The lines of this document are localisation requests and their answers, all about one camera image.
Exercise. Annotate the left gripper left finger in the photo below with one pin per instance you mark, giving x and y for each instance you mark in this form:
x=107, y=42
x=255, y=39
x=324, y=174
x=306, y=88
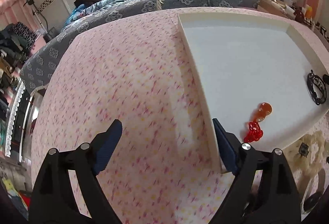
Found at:
x=53, y=200

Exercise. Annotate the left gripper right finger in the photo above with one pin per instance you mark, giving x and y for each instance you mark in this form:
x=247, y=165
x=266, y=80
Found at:
x=263, y=190

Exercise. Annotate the white band gold watch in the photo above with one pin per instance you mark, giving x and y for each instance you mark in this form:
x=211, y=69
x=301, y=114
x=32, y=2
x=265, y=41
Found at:
x=311, y=189

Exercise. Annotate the cream fluffy scrunchie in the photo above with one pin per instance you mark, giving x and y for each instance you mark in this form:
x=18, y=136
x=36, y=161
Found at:
x=307, y=156

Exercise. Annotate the grey floral bed cover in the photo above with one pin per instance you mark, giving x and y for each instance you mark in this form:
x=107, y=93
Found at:
x=38, y=69

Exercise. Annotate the white shallow tray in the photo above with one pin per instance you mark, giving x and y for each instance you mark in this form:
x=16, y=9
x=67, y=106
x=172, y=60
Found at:
x=240, y=60

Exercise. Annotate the pink floral table cloth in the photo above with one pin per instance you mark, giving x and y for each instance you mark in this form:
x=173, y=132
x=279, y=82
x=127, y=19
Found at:
x=137, y=70

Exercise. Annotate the clothes rack with clothes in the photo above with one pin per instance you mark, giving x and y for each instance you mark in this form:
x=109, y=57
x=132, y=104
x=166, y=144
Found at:
x=16, y=43

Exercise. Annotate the dark red round jar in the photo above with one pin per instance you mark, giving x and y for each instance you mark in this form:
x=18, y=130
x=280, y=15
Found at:
x=299, y=16

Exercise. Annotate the orange bottle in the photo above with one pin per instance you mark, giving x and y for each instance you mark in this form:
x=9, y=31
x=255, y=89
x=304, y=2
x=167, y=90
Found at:
x=309, y=12

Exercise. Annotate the black tripod stand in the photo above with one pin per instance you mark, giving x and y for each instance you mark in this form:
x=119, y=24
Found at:
x=47, y=32

